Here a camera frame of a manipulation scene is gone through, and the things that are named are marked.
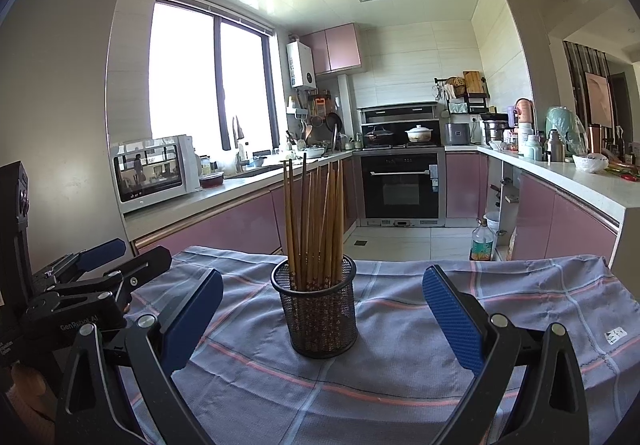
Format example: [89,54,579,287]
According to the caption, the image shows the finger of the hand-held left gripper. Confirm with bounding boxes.
[22,245,172,322]
[32,238,127,286]

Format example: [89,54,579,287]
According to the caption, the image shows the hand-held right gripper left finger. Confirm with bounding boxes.
[54,268,225,445]

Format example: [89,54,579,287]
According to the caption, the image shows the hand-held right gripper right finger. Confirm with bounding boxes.
[421,264,591,445]

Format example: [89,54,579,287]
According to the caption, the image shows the black mesh utensil holder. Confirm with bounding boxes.
[270,252,359,359]

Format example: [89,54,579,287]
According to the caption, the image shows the bunch of wooden chopsticks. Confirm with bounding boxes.
[282,151,347,326]

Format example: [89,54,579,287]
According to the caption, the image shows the hanging kitchen utensils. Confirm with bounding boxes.
[285,90,346,151]

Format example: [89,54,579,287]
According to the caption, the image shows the person's left hand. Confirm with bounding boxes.
[7,362,58,426]

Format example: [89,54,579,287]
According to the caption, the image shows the blue plaid tablecloth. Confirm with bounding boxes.
[117,245,640,445]

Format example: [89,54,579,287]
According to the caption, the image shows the plastic oil bottle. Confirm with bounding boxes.
[469,218,497,262]

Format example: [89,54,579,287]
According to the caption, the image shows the white countertop oven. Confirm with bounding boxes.
[111,134,201,215]

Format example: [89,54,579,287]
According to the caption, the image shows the pink base cabinet run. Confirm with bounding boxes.
[445,145,628,266]
[122,150,361,258]

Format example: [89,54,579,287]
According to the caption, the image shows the black built-in oven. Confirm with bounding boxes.
[359,150,447,227]

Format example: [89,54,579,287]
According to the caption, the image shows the grey refrigerator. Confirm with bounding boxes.
[0,0,138,256]

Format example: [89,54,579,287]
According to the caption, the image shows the steel sink faucet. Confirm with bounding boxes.
[231,115,248,172]

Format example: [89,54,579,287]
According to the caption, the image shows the grey rice cooker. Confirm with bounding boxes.
[445,122,472,146]

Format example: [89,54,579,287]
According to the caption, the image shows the steel steamer pot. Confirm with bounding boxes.
[481,120,508,146]

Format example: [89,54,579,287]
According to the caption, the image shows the kitchen window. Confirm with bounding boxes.
[149,0,280,151]

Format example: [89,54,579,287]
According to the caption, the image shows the black wok with lid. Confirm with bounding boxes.
[363,125,396,146]

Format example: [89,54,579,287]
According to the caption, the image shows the steel thermos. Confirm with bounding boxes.
[545,129,566,163]

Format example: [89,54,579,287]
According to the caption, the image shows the white bowl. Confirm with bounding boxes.
[572,153,609,174]

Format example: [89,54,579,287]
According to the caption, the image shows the steel range hood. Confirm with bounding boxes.
[357,102,441,124]

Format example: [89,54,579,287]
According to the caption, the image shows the pink kettle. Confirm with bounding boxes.
[515,98,535,128]

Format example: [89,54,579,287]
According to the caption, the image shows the green covered appliance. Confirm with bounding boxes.
[545,106,588,157]

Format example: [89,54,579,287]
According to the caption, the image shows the framed picture board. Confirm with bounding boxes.
[585,72,613,128]

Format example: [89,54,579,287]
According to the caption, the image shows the black wall rack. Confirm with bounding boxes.
[432,71,490,115]

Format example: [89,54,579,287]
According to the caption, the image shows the white wall water heater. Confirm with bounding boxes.
[286,40,317,88]

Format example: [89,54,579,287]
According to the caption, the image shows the pink wall cabinets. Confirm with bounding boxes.
[300,22,363,76]

